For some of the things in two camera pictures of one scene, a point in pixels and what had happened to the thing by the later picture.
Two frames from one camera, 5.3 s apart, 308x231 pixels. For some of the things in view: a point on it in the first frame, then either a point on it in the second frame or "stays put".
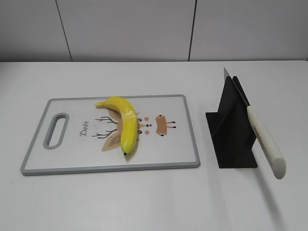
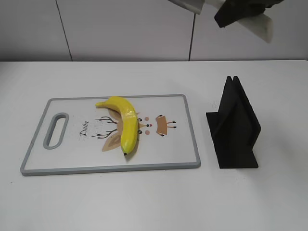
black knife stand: [231, 130] stays put
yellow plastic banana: [129, 121] stays put
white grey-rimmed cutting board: [93, 139] stays put
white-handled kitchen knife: [274, 156] → [261, 25]
